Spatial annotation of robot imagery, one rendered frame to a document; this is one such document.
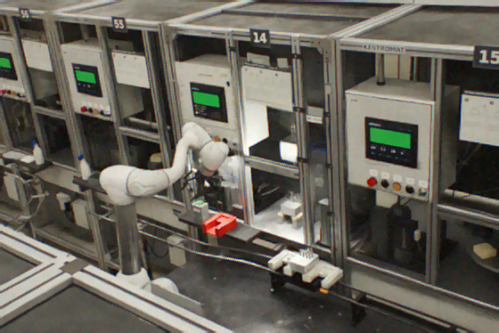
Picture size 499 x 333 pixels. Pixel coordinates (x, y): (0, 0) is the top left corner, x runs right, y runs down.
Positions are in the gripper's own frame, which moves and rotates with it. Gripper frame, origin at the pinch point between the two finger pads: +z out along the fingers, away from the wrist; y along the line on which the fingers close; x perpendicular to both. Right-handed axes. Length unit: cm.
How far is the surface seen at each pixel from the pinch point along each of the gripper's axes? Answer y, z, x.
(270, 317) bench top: -81, -10, 29
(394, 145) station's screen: -63, -116, 7
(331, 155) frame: -45, -84, -2
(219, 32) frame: 40, -85, -8
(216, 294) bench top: -53, 14, 24
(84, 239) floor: 70, 202, -74
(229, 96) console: 16, -61, -8
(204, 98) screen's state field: 27, -48, -8
